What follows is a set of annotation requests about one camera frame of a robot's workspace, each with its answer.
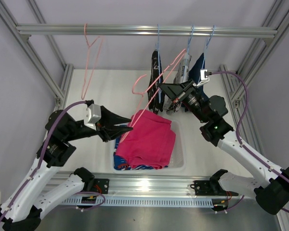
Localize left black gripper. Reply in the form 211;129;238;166
66;105;134;141

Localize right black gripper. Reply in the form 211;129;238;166
158;79;209;123

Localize black white patterned trousers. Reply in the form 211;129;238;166
147;50;165;114

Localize pink hanger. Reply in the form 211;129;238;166
81;23;104;100
129;48;187;128

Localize blue hanger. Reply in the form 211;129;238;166
201;25;216;69
156;24;162;106
186;24;195;54

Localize pink trousers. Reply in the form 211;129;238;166
116;110;176;169

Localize white plastic basket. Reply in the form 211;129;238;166
110;120;186;173

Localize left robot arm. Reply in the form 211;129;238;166
0;101;132;231

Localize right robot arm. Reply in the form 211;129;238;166
159;80;289;215

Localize white black print trousers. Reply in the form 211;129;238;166
165;53;191;115

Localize navy blue trousers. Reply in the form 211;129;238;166
187;53;209;102

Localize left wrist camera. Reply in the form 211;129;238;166
84;104;102;130

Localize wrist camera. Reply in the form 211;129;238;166
84;104;102;130
197;69;211;87

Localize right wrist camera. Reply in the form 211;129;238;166
197;69;211;87

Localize left aluminium frame struts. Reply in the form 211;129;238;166
0;0;74;109

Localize aluminium frame struts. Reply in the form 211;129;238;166
0;0;74;109
219;0;289;167

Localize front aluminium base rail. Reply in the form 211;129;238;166
48;175;285;199

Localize right aluminium frame struts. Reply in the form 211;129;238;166
219;0;289;167

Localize white slotted cable duct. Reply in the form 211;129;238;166
61;196;213;208

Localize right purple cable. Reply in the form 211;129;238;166
207;71;289;216

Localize purple cable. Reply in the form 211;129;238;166
0;100;106;231
207;71;289;216

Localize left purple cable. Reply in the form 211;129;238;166
0;100;106;231

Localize aluminium hanging rail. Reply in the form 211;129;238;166
16;24;277;39

